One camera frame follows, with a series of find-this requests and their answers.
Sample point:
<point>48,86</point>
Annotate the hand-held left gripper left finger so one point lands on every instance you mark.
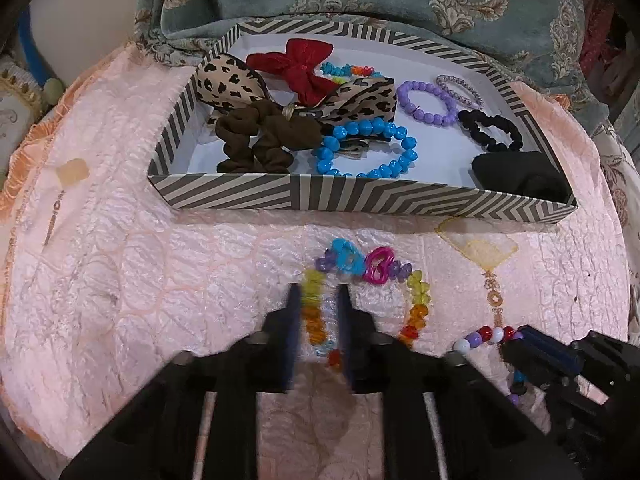
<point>295,340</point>

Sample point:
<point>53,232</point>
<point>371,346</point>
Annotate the striped cardboard box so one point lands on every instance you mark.
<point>240,192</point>

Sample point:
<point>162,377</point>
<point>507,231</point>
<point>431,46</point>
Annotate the red bow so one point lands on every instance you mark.
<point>295,67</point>

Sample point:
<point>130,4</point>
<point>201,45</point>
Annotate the pink quilted bedspread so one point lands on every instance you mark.
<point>125,285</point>

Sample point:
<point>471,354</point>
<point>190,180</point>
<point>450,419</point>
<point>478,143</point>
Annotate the beige floral cloth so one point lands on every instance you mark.
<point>622,185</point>

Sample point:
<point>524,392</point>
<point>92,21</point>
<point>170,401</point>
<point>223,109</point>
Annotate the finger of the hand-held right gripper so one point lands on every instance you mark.
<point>545,352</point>
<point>607,355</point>

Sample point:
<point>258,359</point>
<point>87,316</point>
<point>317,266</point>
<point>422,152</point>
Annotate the dark red cloth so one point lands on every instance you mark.
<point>600,25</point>

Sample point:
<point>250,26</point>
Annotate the floral embroidered pillow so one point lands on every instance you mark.
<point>17,110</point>

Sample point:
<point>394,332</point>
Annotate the black scrunchie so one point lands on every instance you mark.
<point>520,175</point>
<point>507,132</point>

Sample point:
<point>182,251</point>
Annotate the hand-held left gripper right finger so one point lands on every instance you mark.
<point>345,340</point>

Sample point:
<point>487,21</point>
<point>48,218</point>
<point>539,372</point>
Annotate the brown scrunchie with leopard bow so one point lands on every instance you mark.
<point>260,130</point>

